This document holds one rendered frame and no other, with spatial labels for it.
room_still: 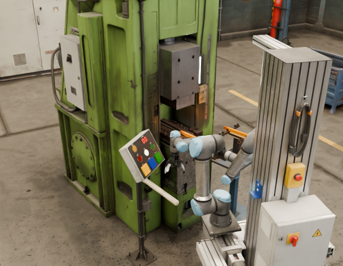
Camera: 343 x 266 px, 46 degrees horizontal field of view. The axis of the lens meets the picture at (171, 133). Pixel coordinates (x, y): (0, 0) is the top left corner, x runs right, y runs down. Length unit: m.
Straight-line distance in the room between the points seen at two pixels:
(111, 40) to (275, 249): 2.07
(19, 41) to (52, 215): 4.61
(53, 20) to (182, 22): 5.23
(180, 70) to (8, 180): 2.67
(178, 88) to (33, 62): 5.46
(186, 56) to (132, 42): 0.45
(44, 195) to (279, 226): 3.05
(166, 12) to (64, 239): 2.26
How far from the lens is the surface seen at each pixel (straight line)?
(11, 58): 8.31
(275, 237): 2.25
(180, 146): 2.79
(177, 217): 3.83
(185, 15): 3.35
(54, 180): 4.89
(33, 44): 8.33
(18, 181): 5.01
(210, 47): 3.60
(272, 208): 2.30
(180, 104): 3.33
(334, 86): 6.81
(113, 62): 3.45
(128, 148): 2.91
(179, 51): 3.17
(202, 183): 2.55
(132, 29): 3.06
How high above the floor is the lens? 2.59
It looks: 27 degrees down
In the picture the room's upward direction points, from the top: straight up
